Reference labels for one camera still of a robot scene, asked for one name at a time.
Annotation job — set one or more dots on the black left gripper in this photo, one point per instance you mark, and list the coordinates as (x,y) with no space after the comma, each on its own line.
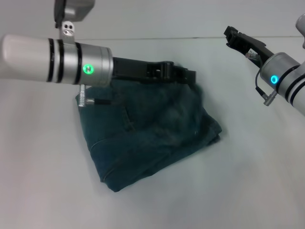
(133,70)

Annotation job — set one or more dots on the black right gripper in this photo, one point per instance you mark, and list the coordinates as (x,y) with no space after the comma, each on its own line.
(256,50)

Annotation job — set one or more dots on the blue denim shorts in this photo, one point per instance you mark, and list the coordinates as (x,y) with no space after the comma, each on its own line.
(152,133)

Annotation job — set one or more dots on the clear network plug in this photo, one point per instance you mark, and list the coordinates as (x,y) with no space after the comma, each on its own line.
(252,55)

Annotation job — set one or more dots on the silver camera mounting bracket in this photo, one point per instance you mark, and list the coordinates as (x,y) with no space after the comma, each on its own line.
(68,32)

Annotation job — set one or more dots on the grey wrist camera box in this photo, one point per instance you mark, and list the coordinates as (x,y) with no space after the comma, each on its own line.
(76,9)

